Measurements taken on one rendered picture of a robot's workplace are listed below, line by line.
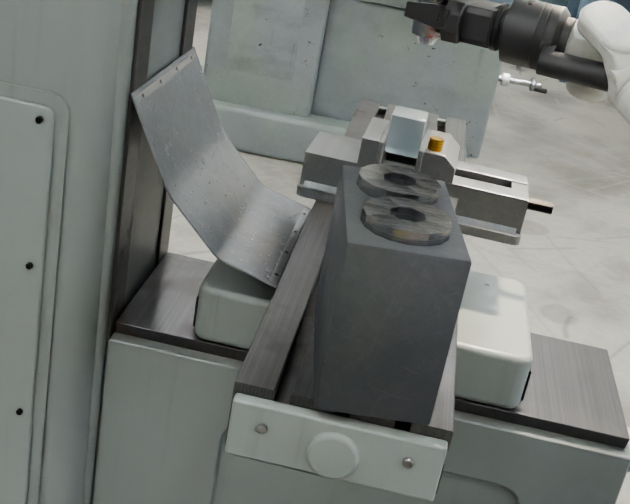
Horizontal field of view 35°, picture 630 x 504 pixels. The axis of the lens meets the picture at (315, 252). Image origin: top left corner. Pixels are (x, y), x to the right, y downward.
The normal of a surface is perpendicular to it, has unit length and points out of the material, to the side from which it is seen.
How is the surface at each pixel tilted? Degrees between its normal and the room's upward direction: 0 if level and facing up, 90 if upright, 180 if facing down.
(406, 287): 90
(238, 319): 90
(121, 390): 90
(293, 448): 90
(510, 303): 0
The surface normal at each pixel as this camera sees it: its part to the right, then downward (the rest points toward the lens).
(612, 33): -0.04, -0.67
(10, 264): -0.15, 0.36
